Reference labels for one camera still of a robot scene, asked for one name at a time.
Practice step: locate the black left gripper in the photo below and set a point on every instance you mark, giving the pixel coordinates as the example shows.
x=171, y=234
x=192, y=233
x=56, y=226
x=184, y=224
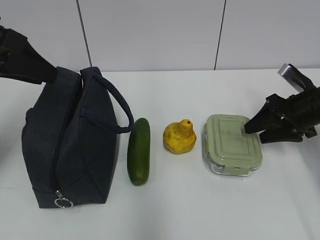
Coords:
x=20, y=61

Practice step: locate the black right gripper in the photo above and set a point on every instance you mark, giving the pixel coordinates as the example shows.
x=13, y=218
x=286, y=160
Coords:
x=287, y=119

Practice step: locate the green lid glass container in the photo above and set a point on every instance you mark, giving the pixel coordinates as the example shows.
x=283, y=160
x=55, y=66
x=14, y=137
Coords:
x=227, y=148

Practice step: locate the dark blue lunch bag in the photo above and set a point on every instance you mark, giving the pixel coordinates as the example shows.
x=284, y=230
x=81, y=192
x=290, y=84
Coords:
x=70, y=139

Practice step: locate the yellow wrinkled pear toy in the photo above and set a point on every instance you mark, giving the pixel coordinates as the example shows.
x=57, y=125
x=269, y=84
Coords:
x=179, y=137

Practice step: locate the green cucumber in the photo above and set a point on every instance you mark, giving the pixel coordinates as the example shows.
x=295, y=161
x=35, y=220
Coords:
x=138, y=152

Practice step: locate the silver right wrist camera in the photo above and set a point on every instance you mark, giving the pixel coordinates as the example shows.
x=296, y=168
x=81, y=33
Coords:
x=295, y=78

